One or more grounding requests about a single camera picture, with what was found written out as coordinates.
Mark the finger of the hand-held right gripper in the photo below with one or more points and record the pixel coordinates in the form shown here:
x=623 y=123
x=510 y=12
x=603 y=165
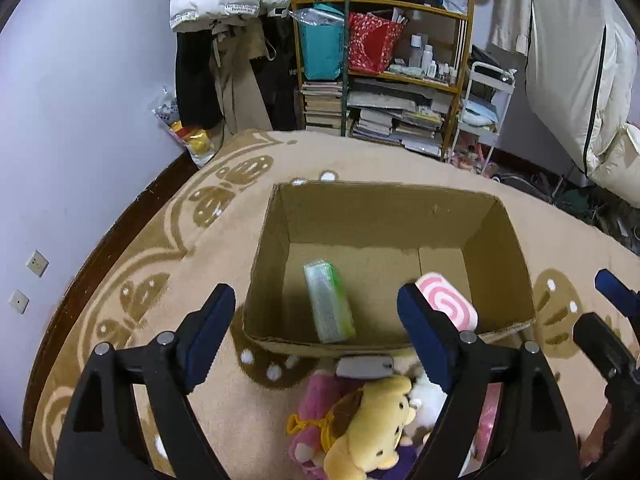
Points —
x=600 y=337
x=616 y=289

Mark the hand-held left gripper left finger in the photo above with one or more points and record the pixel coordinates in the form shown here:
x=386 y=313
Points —
x=212 y=332

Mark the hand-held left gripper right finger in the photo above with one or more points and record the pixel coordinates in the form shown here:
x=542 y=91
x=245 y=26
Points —
x=425 y=340

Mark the pink swirl plush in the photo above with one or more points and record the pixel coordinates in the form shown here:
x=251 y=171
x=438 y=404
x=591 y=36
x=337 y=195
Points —
x=450 y=305

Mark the green tissue pack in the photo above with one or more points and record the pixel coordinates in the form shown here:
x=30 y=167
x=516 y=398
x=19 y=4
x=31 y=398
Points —
x=329 y=300

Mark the yellow plush toy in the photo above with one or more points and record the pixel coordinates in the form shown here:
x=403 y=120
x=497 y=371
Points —
x=370 y=430

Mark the pink plush toy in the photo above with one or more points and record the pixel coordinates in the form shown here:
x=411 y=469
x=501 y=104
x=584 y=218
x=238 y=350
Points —
x=317 y=395

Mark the cardboard box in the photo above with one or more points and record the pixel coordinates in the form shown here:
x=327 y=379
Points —
x=375 y=220

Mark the person's right hand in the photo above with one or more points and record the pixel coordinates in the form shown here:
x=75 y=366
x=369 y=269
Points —
x=594 y=442

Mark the white plush toy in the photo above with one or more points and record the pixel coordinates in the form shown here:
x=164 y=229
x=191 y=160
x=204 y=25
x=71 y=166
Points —
x=425 y=402

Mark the pink cloth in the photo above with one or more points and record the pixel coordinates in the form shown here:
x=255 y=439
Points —
x=487 y=420

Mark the beige patterned rug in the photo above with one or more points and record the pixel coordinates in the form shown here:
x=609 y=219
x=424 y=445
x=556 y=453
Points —
x=165 y=220

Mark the purple cloth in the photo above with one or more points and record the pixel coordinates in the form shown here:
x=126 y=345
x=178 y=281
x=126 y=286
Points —
x=400 y=462

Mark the plastic bag with toys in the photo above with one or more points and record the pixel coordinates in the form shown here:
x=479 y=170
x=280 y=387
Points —
x=192 y=135

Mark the pile of magazines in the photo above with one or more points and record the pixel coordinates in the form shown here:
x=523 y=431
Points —
x=395 y=120

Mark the white trolley cart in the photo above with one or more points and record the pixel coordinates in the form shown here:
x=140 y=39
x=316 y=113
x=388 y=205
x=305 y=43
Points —
x=482 y=110

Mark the white garment cover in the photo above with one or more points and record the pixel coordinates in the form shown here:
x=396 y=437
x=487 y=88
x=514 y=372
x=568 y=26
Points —
x=565 y=60

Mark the stack of books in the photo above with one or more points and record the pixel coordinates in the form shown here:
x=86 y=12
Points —
x=322 y=107

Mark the black coat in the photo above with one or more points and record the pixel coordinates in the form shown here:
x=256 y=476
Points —
x=195 y=80

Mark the beige coat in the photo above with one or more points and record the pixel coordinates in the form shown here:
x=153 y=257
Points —
x=240 y=80

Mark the black hanging garment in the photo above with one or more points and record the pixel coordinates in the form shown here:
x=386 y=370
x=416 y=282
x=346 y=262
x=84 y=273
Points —
x=280 y=75

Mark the green pole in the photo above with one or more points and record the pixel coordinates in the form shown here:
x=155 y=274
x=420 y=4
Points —
x=345 y=85

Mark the white bottle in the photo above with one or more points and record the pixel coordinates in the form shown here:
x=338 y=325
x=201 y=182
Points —
x=428 y=62

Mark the wooden shelf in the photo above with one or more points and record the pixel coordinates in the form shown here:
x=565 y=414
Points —
x=462 y=50

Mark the red patterned bag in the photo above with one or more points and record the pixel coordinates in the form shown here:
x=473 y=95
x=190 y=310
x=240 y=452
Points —
x=372 y=42

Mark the teal bag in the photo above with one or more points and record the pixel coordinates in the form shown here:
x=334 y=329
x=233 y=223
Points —
x=320 y=50

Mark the cream hanging shirt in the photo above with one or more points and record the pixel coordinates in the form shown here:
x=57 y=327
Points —
x=510 y=5

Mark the white wall socket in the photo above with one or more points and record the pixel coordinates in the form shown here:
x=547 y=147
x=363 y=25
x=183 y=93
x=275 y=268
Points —
x=18 y=302
x=37 y=263

